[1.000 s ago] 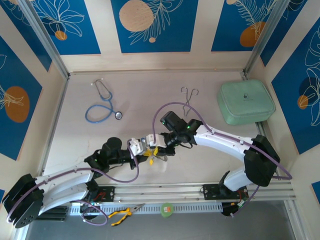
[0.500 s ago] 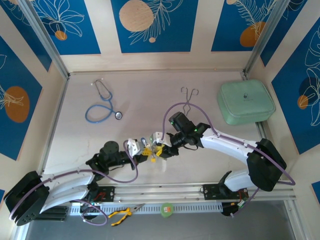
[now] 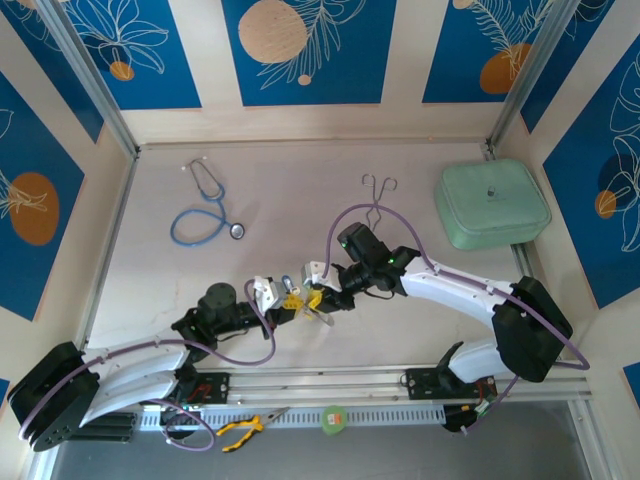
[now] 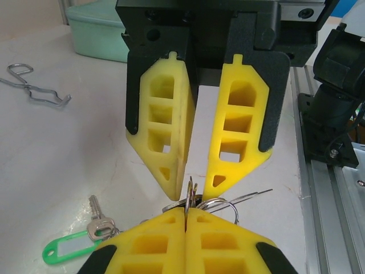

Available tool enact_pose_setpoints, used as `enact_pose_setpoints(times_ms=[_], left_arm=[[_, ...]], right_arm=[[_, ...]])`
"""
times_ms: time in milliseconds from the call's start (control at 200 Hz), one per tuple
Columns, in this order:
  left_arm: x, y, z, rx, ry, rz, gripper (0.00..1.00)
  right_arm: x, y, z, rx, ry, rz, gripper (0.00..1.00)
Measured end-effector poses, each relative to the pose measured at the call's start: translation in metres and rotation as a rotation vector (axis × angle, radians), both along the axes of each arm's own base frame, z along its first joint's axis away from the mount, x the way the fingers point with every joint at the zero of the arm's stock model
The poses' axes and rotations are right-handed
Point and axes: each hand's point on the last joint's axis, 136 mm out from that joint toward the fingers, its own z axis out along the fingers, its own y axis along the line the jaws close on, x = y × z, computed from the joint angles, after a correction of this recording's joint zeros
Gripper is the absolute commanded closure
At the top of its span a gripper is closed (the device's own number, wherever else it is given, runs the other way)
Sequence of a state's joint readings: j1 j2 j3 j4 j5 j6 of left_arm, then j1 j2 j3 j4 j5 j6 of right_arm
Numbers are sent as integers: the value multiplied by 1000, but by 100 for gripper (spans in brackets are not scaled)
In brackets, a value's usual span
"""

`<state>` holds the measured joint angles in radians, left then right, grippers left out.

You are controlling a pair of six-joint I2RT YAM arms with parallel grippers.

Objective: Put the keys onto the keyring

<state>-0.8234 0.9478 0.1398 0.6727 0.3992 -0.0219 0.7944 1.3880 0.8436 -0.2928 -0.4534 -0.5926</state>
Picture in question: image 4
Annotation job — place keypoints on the mint green zip case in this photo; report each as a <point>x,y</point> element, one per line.
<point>97,37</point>

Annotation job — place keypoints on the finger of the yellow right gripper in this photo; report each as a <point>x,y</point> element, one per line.
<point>216,160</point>
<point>176,137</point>

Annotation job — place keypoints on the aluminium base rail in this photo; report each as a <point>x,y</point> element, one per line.
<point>322,214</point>

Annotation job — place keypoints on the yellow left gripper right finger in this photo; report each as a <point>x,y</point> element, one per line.
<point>216,251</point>

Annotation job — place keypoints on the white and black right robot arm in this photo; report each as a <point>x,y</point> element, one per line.
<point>339,71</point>

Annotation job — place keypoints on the silver key with green tag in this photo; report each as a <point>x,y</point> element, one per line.
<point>71,246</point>

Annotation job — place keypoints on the aluminium frame post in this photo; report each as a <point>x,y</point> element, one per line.
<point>63,11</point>

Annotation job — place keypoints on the silver keyring with keys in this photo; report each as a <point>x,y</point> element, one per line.
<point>189,197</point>

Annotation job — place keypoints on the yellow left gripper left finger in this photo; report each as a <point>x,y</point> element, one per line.
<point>154,251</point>

